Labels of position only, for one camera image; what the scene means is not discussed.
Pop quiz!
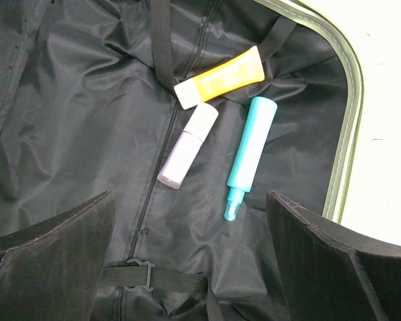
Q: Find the teal spray bottle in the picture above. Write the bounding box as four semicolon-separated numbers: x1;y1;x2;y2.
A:
224;96;277;221

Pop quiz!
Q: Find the green hard-shell suitcase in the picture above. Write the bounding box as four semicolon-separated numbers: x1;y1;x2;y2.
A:
0;1;362;320

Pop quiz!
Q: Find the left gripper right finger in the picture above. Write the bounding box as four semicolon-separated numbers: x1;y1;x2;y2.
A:
266;192;401;320

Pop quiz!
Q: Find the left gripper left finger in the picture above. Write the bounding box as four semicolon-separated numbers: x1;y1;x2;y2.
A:
0;191;115;320

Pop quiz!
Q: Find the orange cream tube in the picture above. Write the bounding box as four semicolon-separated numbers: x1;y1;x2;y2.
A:
174;46;265;110

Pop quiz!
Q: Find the white lilac bottle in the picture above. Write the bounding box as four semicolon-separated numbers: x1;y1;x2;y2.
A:
157;103;219;189

